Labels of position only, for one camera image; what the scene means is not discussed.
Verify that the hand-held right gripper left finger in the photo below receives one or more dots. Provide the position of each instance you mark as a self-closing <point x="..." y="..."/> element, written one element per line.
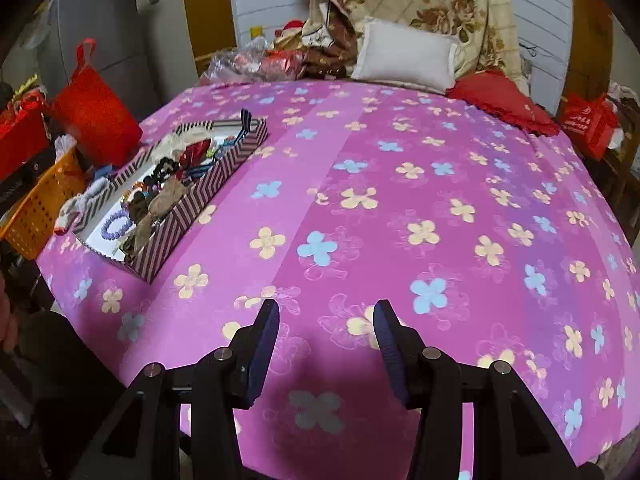
<point x="265" y="345"/>

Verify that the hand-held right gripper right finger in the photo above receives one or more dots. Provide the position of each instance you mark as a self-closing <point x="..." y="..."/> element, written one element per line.
<point x="389" y="345"/>

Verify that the striped cardboard box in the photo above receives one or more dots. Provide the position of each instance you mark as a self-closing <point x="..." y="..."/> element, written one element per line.
<point x="200" y="195"/>

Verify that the brown bow hair clip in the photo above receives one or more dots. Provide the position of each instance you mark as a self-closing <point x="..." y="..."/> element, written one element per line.
<point x="165" y="205"/>

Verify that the black fabric scrunchie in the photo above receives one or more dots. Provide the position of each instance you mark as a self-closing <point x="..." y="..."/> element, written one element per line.
<point x="162" y="169"/>

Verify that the red bow hair clip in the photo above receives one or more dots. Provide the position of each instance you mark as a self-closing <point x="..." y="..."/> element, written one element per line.
<point x="197" y="152"/>

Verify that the blue comb hair clip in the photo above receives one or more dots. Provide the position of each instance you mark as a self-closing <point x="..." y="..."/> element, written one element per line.
<point x="245" y="122"/>

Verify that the person's left hand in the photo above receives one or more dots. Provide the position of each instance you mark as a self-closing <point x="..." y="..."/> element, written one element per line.
<point x="7" y="320"/>

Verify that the pink floral bedsheet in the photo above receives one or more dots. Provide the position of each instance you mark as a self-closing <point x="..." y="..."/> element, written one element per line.
<point x="400" y="220"/>

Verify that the orange plastic basket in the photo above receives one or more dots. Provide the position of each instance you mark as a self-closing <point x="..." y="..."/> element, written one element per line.
<point x="42" y="205"/>

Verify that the blue claw clip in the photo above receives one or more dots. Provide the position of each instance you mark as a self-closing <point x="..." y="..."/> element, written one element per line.
<point x="105" y="170"/>

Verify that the cream lace scrunchie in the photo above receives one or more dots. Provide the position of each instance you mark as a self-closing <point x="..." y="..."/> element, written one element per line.
<point x="172" y="141"/>

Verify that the red tasselled box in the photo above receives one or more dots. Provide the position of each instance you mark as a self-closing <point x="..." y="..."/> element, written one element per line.
<point x="20" y="130"/>

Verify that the red fringed cushion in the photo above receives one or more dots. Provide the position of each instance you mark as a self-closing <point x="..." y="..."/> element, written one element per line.
<point x="500" y="100"/>

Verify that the red gift bag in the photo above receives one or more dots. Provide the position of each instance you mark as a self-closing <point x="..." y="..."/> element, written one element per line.
<point x="97" y="115"/>

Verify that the clear plastic bags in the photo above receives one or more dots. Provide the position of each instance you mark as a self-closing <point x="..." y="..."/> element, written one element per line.
<point x="245" y="62"/>

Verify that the white pillow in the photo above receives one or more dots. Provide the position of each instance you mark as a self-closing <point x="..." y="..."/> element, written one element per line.
<point x="405" y="57"/>

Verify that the red printed shopping bag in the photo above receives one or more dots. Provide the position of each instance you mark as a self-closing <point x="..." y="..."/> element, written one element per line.
<point x="587" y="125"/>

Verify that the brown floral blanket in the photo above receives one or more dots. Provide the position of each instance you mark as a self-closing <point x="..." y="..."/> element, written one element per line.
<point x="330" y="45"/>

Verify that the red plush toy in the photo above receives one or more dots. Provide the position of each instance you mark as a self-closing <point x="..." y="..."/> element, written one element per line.
<point x="291" y="29"/>

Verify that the white panelled headboard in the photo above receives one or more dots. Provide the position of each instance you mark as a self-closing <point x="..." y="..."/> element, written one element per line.
<point x="270" y="0"/>

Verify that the grey refrigerator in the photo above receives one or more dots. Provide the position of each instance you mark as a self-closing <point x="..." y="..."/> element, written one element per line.
<point x="110" y="35"/>

